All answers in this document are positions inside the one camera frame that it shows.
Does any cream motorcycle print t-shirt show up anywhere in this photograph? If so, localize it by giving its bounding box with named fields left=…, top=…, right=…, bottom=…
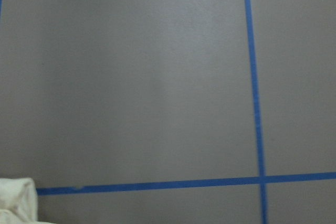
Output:
left=1, top=178, right=40, bottom=224

